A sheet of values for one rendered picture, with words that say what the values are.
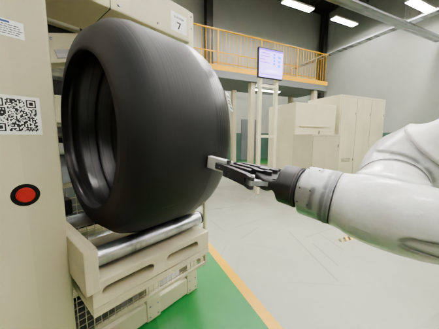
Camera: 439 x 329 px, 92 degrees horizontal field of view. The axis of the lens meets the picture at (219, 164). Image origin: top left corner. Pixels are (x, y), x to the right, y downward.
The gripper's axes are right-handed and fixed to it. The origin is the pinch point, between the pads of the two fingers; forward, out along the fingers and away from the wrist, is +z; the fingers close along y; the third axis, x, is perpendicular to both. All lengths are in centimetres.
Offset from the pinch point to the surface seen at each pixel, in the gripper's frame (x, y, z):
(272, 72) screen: -109, -359, 193
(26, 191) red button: 7.6, 32.7, 22.7
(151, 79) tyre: -16.9, 14.5, 7.7
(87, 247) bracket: 18.2, 25.1, 12.3
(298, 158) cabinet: 61, -441, 140
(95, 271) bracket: 22.7, 24.7, 9.6
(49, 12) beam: -42, 16, 76
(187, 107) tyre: -12.5, 7.3, 4.8
